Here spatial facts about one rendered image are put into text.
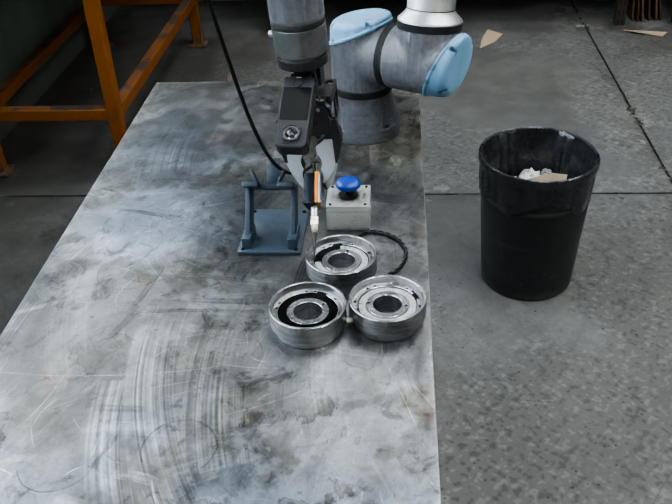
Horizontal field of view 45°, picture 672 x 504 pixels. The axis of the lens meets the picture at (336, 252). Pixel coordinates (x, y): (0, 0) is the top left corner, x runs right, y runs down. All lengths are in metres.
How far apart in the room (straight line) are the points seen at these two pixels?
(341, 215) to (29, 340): 0.50
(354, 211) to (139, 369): 0.43
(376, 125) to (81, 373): 0.75
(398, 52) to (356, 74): 0.10
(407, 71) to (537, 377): 1.06
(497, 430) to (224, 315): 1.09
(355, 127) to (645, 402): 1.10
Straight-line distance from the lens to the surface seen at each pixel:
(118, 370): 1.12
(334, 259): 1.22
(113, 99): 3.18
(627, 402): 2.24
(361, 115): 1.57
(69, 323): 1.22
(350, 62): 1.54
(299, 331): 1.07
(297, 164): 1.22
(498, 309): 2.46
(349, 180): 1.31
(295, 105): 1.13
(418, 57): 1.47
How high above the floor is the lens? 1.52
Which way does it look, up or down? 34 degrees down
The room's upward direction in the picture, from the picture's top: 3 degrees counter-clockwise
